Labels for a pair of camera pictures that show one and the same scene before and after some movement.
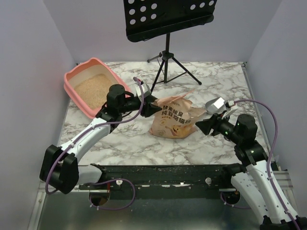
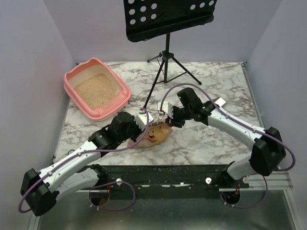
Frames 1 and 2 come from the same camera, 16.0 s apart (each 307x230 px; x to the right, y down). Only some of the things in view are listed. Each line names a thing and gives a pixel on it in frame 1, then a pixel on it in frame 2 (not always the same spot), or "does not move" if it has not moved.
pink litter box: (87, 86) does not move
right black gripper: (212, 125) to (174, 119)
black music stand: (145, 19) does not move
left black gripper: (144, 108) to (138, 129)
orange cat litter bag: (176, 119) to (157, 132)
